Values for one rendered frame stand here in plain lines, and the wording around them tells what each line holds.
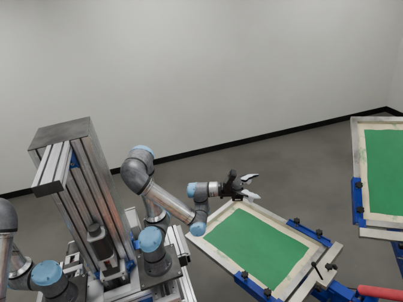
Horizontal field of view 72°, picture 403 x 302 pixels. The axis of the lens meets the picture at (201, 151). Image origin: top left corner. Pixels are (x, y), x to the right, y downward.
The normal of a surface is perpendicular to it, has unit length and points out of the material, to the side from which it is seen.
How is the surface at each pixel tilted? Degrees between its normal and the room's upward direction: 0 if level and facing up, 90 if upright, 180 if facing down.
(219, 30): 90
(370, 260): 0
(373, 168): 32
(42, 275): 7
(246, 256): 0
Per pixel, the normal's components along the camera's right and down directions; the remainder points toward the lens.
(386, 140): -0.27, -0.44
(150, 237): -0.15, -0.78
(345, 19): 0.22, 0.48
